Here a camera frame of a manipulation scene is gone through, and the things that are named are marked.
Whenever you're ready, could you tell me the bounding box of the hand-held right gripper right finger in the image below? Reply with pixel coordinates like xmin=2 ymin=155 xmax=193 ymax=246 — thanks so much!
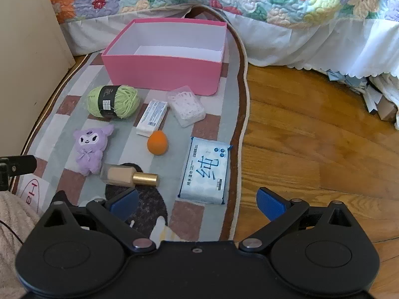
xmin=239 ymin=187 xmax=359 ymax=253

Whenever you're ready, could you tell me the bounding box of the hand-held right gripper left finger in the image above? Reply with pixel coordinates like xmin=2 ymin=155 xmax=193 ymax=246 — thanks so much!
xmin=40 ymin=189 xmax=155 ymax=253

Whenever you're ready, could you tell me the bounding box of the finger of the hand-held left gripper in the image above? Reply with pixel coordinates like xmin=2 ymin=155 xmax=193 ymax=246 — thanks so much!
xmin=0 ymin=155 xmax=37 ymax=175

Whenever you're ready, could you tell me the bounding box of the foundation bottle gold cap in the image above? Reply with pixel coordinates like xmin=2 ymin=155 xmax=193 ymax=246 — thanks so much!
xmin=100 ymin=163 xmax=160 ymax=188

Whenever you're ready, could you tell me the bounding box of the purple plush toy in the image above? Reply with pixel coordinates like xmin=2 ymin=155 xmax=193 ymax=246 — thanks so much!
xmin=73 ymin=124 xmax=115 ymax=175

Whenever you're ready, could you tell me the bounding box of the orange makeup sponge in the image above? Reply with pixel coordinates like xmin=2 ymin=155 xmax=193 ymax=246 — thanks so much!
xmin=147 ymin=131 xmax=168 ymax=155

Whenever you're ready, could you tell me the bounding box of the blue wet wipes pack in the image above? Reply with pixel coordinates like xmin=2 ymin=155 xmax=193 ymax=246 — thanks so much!
xmin=177 ymin=136 xmax=234 ymax=205

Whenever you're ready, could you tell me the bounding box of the white and blue carton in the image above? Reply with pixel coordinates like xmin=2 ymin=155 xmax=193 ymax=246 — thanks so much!
xmin=136 ymin=100 xmax=169 ymax=138

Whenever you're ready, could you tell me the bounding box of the green yarn ball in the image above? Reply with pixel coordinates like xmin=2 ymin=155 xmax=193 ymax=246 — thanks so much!
xmin=86 ymin=85 xmax=141 ymax=119

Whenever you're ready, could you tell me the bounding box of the clear floss pick box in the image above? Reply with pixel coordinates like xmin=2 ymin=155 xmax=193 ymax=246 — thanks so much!
xmin=166 ymin=85 xmax=206 ymax=128

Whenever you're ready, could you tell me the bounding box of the pink cardboard box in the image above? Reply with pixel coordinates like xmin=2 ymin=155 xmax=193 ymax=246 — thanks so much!
xmin=101 ymin=18 xmax=228 ymax=96

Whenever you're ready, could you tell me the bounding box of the pink fuzzy pants leg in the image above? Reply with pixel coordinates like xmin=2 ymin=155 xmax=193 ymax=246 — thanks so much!
xmin=0 ymin=192 xmax=44 ymax=299

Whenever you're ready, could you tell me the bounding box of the checkered rug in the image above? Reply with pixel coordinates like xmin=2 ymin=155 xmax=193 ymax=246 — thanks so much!
xmin=9 ymin=4 xmax=250 ymax=243

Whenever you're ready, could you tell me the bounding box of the beige board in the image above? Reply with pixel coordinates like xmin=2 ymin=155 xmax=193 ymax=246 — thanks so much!
xmin=0 ymin=0 xmax=76 ymax=159

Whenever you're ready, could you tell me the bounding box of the blue and white cloth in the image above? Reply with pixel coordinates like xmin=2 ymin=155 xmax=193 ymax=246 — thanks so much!
xmin=324 ymin=69 xmax=399 ymax=114

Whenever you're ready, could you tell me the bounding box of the brown cardboard box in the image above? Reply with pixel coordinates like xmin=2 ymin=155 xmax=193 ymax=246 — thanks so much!
xmin=378 ymin=99 xmax=399 ymax=122

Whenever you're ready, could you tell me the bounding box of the black cable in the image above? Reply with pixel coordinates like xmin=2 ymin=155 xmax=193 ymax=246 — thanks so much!
xmin=0 ymin=221 xmax=25 ymax=244

